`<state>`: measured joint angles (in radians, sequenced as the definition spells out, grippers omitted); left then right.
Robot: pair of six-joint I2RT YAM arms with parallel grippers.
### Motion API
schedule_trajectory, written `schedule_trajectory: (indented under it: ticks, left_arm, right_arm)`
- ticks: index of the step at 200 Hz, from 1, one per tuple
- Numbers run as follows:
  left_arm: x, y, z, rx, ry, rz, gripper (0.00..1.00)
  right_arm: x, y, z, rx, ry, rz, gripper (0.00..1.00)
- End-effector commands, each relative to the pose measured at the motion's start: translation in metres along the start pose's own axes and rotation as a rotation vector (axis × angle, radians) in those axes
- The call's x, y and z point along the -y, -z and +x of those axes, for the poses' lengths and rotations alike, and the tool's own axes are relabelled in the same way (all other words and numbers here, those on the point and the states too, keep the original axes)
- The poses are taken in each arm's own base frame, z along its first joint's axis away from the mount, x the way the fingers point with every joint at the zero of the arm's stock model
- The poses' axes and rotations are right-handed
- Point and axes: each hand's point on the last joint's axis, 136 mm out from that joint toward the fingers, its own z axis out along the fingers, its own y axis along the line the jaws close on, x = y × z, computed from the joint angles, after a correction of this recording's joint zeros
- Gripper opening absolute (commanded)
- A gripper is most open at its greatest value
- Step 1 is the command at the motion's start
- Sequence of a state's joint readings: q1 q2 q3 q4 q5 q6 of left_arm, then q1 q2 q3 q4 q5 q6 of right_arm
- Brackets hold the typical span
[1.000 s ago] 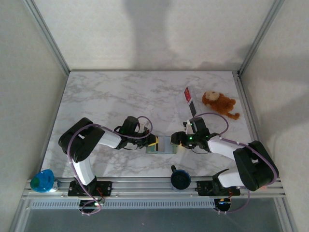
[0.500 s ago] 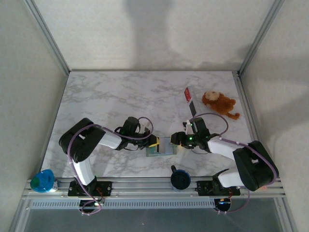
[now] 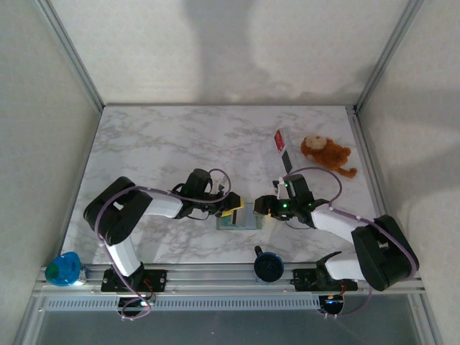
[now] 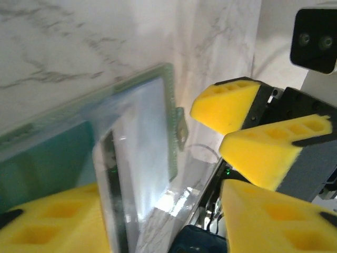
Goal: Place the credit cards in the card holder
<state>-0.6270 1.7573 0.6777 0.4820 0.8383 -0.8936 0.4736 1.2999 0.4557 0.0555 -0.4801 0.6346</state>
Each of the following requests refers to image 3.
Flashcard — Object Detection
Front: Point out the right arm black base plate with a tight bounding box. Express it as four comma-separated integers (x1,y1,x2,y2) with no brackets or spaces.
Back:
293,267,359,292

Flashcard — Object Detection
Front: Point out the blue tape dispenser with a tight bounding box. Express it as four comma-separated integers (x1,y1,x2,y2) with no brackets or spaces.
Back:
45,252,82,288

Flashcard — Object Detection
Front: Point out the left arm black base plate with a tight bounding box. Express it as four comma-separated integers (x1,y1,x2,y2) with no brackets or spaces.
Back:
100,269,168,293

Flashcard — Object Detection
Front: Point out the grey slotted cable duct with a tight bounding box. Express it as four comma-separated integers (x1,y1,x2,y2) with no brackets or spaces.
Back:
46,296,321,312

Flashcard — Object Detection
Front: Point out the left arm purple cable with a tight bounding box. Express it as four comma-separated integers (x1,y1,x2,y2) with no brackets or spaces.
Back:
95,167,231,321

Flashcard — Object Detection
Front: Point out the red and white packet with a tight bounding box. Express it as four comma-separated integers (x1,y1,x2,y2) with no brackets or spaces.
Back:
269,128,299,173

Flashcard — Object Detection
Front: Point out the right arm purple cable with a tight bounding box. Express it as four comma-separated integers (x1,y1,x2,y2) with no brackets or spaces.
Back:
278,165,420,320

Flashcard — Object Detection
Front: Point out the brown monkey plush toy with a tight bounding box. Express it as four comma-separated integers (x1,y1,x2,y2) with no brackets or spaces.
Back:
300,134,358,179

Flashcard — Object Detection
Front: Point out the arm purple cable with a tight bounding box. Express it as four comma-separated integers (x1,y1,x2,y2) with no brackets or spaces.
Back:
278,165,420,320
95,167,231,321

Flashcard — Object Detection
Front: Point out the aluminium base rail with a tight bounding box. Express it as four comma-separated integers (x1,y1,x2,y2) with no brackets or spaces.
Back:
34,262,427,298

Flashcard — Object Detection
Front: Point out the aluminium side rail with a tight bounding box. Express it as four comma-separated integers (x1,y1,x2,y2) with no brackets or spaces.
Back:
346,106,403,267

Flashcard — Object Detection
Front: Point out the aluminium frame leg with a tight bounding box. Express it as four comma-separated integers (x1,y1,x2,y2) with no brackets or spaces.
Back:
409,293,443,345
14,295,47,345

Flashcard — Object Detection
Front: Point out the aluminium frame post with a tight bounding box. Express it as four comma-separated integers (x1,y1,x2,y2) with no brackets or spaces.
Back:
354,0,425,114
34,0,106,112

